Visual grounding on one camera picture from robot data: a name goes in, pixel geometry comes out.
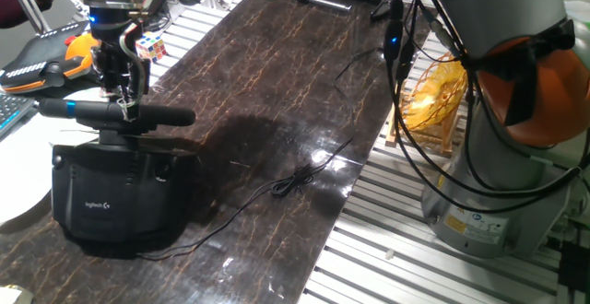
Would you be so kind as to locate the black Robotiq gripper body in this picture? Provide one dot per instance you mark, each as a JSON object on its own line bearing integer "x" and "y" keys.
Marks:
{"x": 113, "y": 27}

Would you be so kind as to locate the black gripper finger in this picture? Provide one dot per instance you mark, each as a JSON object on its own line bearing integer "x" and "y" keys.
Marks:
{"x": 137, "y": 85}
{"x": 107, "y": 80}

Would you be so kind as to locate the black Logitech steering wheel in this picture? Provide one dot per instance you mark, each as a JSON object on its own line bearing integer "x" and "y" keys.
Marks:
{"x": 161, "y": 115}

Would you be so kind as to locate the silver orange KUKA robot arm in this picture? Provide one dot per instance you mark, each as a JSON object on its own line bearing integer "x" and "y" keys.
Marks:
{"x": 502, "y": 170}

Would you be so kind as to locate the dark red sleeved forearm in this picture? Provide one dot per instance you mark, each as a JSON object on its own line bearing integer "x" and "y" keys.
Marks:
{"x": 18, "y": 11}

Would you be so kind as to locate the black Logitech wheel base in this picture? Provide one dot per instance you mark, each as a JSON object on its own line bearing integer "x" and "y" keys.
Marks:
{"x": 115, "y": 189}

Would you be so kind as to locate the Rubik's cube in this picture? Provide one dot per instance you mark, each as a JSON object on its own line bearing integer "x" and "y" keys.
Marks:
{"x": 152, "y": 47}

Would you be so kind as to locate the orange black teach pendant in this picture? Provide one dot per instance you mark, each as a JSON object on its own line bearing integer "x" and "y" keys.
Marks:
{"x": 32, "y": 62}

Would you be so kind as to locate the silver aluminium pole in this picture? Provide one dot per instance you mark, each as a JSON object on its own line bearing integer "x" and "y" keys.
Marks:
{"x": 27, "y": 2}

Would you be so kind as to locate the black computer keyboard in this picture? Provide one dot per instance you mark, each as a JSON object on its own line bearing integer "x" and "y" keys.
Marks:
{"x": 11, "y": 110}

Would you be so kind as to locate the white round plate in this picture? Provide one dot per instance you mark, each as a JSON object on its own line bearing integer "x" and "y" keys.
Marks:
{"x": 20, "y": 170}

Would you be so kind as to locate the dark marble pattern mat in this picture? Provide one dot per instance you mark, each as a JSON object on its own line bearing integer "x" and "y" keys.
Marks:
{"x": 276, "y": 87}

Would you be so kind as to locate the beige paper scrap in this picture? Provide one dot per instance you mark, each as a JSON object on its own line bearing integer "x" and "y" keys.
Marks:
{"x": 14, "y": 295}

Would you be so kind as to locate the black C-clamp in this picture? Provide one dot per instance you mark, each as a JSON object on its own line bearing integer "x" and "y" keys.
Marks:
{"x": 385, "y": 7}

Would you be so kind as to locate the black box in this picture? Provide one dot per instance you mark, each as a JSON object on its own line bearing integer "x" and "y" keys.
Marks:
{"x": 575, "y": 267}

